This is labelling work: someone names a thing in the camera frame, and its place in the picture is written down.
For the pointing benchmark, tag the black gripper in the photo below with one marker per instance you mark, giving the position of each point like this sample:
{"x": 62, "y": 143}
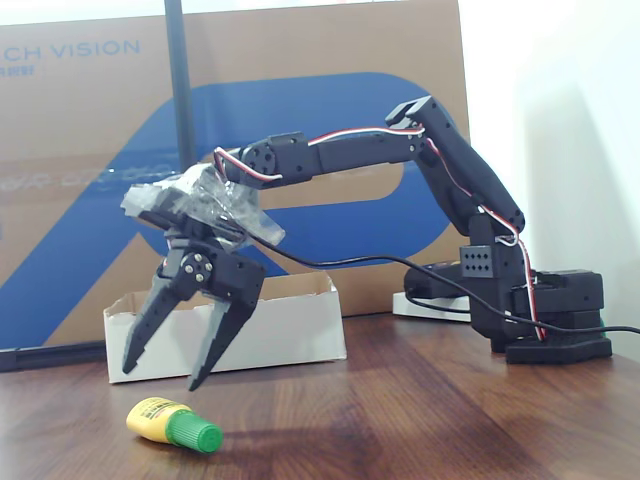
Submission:
{"x": 226, "y": 265}

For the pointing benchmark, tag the yellow bottle with green cap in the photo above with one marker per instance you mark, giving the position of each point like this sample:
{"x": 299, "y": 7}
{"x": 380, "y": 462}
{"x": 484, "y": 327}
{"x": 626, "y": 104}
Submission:
{"x": 155, "y": 417}

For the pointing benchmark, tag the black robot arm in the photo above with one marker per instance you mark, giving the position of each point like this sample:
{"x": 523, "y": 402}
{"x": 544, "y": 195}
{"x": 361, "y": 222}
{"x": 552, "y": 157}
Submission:
{"x": 460, "y": 160}

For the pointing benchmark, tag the white cardboard box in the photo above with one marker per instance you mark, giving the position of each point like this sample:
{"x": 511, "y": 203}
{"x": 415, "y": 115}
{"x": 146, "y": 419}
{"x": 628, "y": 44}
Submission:
{"x": 290, "y": 330}

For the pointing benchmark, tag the white power strip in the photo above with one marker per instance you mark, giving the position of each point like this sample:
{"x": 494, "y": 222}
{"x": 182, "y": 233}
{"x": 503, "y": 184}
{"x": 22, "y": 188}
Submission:
{"x": 400, "y": 305}

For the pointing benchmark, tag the black stand pole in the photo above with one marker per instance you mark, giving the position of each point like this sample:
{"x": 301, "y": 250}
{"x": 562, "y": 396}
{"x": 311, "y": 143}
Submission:
{"x": 180, "y": 75}

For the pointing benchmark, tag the black power adapter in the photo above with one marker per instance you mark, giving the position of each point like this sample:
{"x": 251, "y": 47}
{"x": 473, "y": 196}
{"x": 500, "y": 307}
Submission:
{"x": 435, "y": 282}

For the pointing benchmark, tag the large brown blue-printed carton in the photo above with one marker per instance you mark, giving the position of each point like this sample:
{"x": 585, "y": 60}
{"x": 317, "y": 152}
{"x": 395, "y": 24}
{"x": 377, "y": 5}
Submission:
{"x": 300, "y": 45}

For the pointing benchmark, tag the black metal rail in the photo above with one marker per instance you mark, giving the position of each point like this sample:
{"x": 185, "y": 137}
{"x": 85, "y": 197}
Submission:
{"x": 50, "y": 356}

